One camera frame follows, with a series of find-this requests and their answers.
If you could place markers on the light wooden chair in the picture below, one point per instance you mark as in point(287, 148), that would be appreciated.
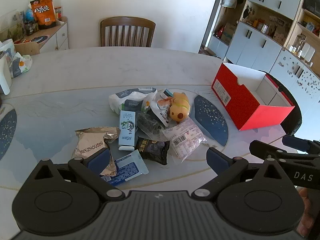
point(26, 48)

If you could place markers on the black snack packet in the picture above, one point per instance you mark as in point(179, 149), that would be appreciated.
point(152, 150)

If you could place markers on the red cardboard box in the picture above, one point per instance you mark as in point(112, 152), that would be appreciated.
point(240, 100)

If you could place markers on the white wooden sideboard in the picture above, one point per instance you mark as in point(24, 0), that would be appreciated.
point(61, 38)

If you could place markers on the brown wooden chair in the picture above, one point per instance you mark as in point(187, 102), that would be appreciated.
point(127, 21)

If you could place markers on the dark glass jar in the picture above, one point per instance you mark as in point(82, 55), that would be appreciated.
point(30, 28)

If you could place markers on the white grey tissue pack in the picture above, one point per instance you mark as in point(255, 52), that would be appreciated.
point(130, 96)

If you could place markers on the gold foil snack packet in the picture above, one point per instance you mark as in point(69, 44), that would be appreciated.
point(90, 142)

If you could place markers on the white orange sachet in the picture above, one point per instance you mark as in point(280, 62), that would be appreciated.
point(161, 110)

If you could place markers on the yellow plush toy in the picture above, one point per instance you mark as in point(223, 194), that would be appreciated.
point(178, 110)

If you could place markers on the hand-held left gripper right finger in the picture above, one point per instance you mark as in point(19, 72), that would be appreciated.
point(217, 160)

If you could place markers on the white marble desktop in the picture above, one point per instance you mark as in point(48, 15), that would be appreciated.
point(125, 67)

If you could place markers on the white jug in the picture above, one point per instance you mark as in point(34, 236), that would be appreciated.
point(3, 77)

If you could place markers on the light blue small carton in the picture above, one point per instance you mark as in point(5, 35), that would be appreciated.
point(127, 130)

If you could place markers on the blue white snack packet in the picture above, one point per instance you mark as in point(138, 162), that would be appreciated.
point(127, 170)

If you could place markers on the clear pink barcode packet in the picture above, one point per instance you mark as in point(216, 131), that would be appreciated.
point(185, 137)

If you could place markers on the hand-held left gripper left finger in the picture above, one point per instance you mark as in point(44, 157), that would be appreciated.
point(98, 160)

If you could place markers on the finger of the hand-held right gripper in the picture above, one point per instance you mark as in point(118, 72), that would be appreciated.
point(262, 150)
point(297, 143)

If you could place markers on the white printed plastic bag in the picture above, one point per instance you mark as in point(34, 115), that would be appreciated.
point(17, 62)

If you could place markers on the white wooden wall cabinet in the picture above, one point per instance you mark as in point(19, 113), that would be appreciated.
point(252, 42)

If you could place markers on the blue printed clear table mat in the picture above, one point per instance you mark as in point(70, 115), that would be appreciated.
point(212, 122)

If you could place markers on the dark green clear-wrapped packet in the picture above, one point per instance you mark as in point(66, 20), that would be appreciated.
point(150, 125)

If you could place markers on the orange snack bag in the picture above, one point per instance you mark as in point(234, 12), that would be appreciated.
point(43, 12)

